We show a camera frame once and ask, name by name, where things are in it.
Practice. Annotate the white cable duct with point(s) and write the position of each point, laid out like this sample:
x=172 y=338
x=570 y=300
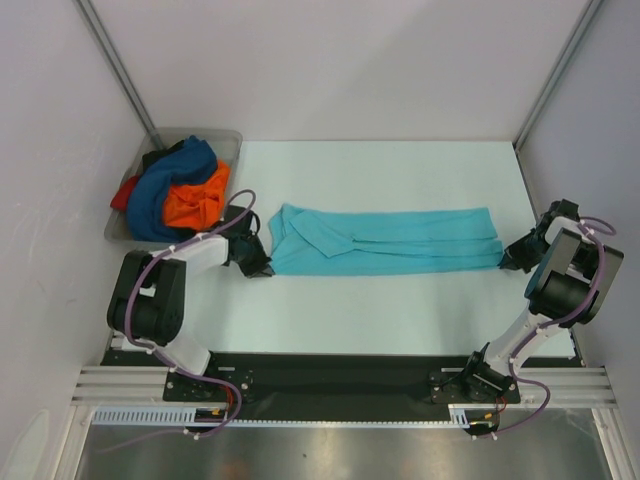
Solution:
x=209 y=417

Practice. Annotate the aluminium corner post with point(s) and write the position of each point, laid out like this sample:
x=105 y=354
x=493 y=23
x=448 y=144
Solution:
x=107 y=47
x=567 y=55

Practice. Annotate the light blue t-shirt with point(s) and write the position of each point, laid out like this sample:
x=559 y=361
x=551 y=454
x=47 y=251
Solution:
x=308 y=242

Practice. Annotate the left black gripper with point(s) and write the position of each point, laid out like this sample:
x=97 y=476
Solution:
x=259 y=267

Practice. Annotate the left aluminium corner post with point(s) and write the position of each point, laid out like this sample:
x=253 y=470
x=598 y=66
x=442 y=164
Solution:
x=107 y=47

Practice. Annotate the dark blue t-shirt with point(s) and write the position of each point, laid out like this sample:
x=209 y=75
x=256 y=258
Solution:
x=193 y=164

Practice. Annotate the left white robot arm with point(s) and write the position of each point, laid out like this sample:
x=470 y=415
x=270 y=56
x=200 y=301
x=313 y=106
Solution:
x=148 y=304

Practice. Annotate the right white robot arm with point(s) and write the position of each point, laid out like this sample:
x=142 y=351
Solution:
x=571 y=270

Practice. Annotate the black t-shirt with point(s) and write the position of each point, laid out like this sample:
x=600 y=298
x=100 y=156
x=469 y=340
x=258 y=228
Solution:
x=150 y=158

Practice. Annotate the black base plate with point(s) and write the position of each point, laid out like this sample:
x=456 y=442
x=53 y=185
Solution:
x=340 y=388

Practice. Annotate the right aluminium corner post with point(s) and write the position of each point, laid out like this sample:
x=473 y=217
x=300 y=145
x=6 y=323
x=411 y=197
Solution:
x=567 y=55

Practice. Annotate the red t-shirt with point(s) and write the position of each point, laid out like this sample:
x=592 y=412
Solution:
x=120 y=200

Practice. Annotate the orange t-shirt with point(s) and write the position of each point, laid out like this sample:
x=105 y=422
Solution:
x=197 y=206

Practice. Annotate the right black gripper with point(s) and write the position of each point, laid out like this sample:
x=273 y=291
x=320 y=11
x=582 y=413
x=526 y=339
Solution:
x=523 y=250

